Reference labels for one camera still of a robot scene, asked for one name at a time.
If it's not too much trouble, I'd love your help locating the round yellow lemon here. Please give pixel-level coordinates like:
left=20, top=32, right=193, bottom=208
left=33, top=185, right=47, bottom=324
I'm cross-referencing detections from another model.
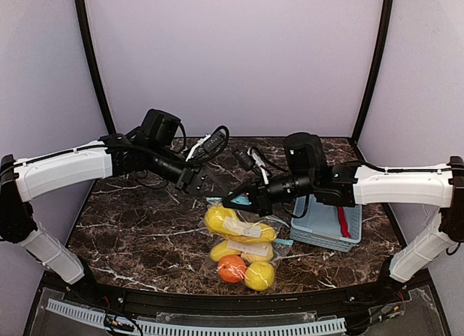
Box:
left=244, top=261, right=276, bottom=291

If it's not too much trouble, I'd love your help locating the black frame post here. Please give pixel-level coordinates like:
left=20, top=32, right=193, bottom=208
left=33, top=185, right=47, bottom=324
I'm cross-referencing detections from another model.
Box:
left=350, top=0, right=394, bottom=145
left=74, top=0, right=116, bottom=134

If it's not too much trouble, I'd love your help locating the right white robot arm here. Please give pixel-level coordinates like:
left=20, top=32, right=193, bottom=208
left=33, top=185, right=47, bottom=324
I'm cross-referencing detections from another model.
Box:
left=222, top=132, right=463, bottom=283

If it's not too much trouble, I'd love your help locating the red chili pepper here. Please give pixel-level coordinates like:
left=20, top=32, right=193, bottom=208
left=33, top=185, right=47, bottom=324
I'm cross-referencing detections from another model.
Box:
left=337, top=207, right=351, bottom=238

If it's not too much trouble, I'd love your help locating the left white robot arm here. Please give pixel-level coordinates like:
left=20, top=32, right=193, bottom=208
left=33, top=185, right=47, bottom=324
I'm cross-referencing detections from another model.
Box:
left=1, top=109, right=230, bottom=285

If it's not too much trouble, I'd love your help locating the slotted grey cable duct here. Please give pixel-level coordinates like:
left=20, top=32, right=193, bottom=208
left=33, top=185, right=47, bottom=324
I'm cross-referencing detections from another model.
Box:
left=46, top=298, right=347, bottom=336

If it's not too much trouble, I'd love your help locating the yellow fruit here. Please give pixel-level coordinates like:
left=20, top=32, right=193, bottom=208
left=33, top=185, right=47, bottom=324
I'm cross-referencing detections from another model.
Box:
left=225, top=223, right=277, bottom=244

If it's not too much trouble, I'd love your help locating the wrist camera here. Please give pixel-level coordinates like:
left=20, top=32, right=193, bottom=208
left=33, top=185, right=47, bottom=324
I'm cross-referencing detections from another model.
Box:
left=185, top=126, right=230, bottom=165
left=233, top=148, right=272, bottom=184

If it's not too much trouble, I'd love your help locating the black frame post left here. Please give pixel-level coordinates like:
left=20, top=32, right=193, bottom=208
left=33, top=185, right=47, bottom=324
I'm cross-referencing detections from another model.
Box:
left=74, top=0, right=116, bottom=134

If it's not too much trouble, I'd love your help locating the pale yellow potato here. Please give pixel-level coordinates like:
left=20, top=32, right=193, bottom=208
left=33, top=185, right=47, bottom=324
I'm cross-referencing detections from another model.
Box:
left=240, top=249, right=274, bottom=263

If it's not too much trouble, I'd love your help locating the orange fruit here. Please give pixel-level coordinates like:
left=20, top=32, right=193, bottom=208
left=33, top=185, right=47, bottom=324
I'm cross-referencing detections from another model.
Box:
left=217, top=255, right=247, bottom=284

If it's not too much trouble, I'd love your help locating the black frame post right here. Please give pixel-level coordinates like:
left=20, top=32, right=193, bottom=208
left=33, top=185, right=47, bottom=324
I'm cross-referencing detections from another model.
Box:
left=350, top=0, right=394, bottom=145

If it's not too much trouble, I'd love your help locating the clear zip bag blue zipper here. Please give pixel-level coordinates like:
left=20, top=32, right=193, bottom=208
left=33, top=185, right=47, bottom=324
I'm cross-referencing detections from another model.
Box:
left=200, top=239, right=294, bottom=292

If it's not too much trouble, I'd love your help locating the light blue plastic basket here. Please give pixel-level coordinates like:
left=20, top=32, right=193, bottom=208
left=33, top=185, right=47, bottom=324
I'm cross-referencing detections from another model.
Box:
left=289, top=195, right=363, bottom=253

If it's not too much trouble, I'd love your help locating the black front table rail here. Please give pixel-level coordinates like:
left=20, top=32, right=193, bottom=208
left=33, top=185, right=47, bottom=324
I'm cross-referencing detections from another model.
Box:
left=44, top=264, right=399, bottom=319

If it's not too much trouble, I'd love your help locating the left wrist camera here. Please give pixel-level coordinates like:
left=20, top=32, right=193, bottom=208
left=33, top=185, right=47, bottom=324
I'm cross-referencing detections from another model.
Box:
left=185, top=126, right=230, bottom=165

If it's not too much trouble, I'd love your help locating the yellow mango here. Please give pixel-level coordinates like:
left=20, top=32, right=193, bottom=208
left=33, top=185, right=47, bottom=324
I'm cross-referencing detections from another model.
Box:
left=210, top=240, right=241, bottom=262

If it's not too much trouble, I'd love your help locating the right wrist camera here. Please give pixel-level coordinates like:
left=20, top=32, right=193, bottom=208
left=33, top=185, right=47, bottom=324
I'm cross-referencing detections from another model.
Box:
left=233, top=148, right=272, bottom=184

